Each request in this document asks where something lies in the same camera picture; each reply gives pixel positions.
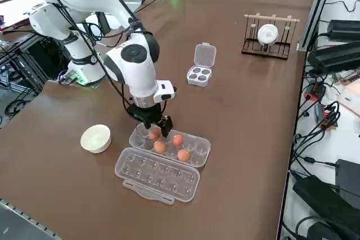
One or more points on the aluminium profile post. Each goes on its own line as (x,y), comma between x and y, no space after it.
(317,12)

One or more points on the white paper bowl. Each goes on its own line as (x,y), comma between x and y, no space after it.
(95,140)

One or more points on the small four-slot egg tray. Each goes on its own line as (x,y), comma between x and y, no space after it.
(204,57)

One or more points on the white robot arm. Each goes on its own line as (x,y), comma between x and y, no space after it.
(135,74)

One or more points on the white cup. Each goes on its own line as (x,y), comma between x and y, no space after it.
(267,35)

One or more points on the brown egg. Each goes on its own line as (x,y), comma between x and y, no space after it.
(160,146)
(177,140)
(184,155)
(154,134)

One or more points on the black power brick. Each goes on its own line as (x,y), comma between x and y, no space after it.
(334,57)
(344,29)
(348,181)
(323,203)

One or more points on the transparent twelve-slot egg tray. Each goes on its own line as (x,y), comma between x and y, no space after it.
(157,175)

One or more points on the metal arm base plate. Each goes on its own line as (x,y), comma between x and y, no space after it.
(66,78)

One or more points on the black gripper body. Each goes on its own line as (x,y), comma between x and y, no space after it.
(146,115)

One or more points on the light wooden board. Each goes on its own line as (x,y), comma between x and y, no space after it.
(351,96)

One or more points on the red black power strip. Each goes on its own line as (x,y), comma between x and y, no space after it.
(316,91)

